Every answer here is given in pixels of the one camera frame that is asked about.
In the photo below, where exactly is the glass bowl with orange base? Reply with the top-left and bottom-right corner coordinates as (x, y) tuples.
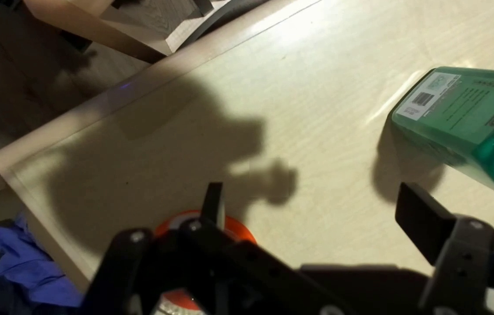
(151, 208), (259, 315)

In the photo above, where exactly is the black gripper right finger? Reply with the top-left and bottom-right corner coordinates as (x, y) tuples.
(394, 180), (461, 268)

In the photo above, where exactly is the light wooden table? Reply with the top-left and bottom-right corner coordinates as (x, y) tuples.
(0, 0), (494, 315)

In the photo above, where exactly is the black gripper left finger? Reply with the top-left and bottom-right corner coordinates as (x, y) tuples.
(200, 180), (226, 231)

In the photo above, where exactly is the purple cloth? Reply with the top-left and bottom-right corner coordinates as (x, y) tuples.
(0, 212), (86, 312)

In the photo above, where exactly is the wooden slat-back chair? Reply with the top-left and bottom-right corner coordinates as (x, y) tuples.
(23, 0), (271, 65)

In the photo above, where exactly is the green square bottle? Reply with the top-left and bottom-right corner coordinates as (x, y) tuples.
(389, 65), (494, 207)

